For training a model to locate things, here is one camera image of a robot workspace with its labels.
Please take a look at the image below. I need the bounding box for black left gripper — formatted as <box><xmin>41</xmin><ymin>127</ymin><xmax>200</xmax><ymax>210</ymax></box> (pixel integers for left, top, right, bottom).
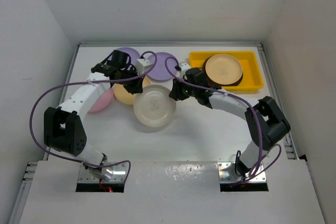
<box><xmin>115</xmin><ymin>66</ymin><xmax>145</xmax><ymax>94</ymax></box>

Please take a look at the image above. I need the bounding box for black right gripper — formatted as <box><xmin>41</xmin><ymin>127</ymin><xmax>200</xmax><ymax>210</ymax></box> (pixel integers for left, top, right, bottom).
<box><xmin>170</xmin><ymin>75</ymin><xmax>198</xmax><ymax>101</ymax></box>

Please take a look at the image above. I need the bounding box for orange plate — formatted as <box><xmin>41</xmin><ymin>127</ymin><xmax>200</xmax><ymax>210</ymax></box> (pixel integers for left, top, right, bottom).
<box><xmin>205</xmin><ymin>54</ymin><xmax>243</xmax><ymax>84</ymax></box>
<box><xmin>113</xmin><ymin>76</ymin><xmax>151</xmax><ymax>105</ymax></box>

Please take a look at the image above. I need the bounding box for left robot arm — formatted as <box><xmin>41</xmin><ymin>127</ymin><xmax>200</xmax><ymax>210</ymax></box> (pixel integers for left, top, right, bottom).
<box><xmin>44</xmin><ymin>50</ymin><xmax>151</xmax><ymax>177</ymax></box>

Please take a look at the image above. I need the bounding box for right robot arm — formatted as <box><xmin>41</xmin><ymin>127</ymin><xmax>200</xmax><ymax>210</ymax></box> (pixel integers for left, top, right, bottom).
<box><xmin>170</xmin><ymin>63</ymin><xmax>291</xmax><ymax>177</ymax></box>

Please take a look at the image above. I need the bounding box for yellow plastic bin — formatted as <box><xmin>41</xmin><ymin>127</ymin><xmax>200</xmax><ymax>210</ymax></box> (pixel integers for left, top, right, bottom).
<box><xmin>189</xmin><ymin>51</ymin><xmax>264</xmax><ymax>92</ymax></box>

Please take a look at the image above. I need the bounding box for purple plate left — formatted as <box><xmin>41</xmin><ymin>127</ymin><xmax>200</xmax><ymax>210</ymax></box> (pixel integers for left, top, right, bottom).
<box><xmin>117</xmin><ymin>47</ymin><xmax>140</xmax><ymax>65</ymax></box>

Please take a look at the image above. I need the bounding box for purple plate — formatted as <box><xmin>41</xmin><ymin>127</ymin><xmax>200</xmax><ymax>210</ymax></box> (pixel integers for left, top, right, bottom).
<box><xmin>117</xmin><ymin>47</ymin><xmax>140</xmax><ymax>65</ymax></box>
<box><xmin>145</xmin><ymin>52</ymin><xmax>177</xmax><ymax>82</ymax></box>

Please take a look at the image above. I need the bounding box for purple plate right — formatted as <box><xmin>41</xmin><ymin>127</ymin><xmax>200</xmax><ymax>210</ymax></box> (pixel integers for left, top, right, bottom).
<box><xmin>145</xmin><ymin>52</ymin><xmax>177</xmax><ymax>82</ymax></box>

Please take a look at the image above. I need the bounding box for pink plate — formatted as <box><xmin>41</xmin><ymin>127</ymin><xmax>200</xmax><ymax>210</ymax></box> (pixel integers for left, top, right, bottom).
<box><xmin>88</xmin><ymin>88</ymin><xmax>114</xmax><ymax>113</ymax></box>

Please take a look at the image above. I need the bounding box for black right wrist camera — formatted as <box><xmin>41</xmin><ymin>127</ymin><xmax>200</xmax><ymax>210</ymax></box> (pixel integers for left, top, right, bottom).
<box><xmin>178</xmin><ymin>62</ymin><xmax>191</xmax><ymax>79</ymax></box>

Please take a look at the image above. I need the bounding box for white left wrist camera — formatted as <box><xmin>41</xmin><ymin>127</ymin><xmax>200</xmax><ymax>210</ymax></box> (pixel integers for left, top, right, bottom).
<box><xmin>135</xmin><ymin>58</ymin><xmax>152</xmax><ymax>75</ymax></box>

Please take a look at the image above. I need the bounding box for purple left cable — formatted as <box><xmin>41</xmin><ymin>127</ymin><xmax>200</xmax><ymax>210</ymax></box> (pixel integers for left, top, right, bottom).
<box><xmin>29</xmin><ymin>51</ymin><xmax>158</xmax><ymax>180</ymax></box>

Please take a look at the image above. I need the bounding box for purple cable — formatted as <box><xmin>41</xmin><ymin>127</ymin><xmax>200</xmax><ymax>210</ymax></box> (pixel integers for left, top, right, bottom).
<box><xmin>164</xmin><ymin>57</ymin><xmax>282</xmax><ymax>187</ymax></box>
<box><xmin>29</xmin><ymin>51</ymin><xmax>158</xmax><ymax>180</ymax></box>

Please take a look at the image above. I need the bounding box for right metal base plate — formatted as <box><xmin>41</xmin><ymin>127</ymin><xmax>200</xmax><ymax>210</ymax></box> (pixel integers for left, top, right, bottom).
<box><xmin>217</xmin><ymin>162</ymin><xmax>267</xmax><ymax>185</ymax></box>

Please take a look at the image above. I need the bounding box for metal base plate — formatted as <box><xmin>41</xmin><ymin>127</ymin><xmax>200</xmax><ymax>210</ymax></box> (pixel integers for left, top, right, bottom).
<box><xmin>217</xmin><ymin>162</ymin><xmax>267</xmax><ymax>185</ymax></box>
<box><xmin>78</xmin><ymin>163</ymin><xmax>129</xmax><ymax>184</ymax></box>

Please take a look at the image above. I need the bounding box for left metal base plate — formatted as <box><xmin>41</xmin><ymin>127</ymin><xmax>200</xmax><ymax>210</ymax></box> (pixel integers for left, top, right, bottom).
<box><xmin>78</xmin><ymin>163</ymin><xmax>129</xmax><ymax>184</ymax></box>

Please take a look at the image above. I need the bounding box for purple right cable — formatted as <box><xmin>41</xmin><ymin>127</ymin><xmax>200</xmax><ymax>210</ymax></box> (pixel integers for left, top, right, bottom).
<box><xmin>164</xmin><ymin>57</ymin><xmax>282</xmax><ymax>187</ymax></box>

